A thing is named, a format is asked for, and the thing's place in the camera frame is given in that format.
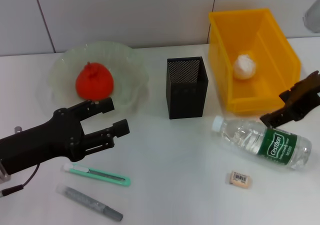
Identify black mesh pen holder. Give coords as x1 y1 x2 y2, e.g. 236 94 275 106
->
164 56 209 120

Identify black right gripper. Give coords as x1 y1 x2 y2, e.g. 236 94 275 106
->
259 70 320 130

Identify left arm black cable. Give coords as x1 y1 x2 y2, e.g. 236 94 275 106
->
0 126 41 199

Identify beige eraser with barcode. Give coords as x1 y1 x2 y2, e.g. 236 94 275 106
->
229 171 253 189

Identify grey marker pen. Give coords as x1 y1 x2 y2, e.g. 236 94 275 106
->
56 184 124 222

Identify pale green glass fruit plate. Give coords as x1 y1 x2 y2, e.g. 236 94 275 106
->
47 41 150 116

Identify clear green-label water bottle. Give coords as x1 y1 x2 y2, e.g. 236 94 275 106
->
211 115 313 171

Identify white paper ball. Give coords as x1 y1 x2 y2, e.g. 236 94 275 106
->
233 50 258 81

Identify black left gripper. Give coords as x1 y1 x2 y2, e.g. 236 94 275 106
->
0 96 116 176

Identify green utility knife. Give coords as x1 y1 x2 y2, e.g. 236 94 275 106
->
61 162 132 188

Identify yellow plastic bin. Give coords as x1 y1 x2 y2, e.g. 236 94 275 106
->
208 8 302 113

